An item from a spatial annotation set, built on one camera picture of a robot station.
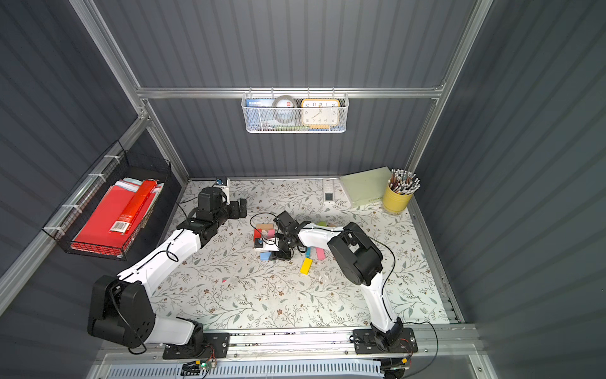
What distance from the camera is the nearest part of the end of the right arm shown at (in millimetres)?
739

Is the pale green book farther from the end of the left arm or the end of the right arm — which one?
the end of the left arm

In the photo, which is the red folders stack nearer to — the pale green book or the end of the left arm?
the end of the left arm

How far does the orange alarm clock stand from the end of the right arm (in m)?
0.36

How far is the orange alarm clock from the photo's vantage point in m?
0.89

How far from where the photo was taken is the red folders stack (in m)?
0.64
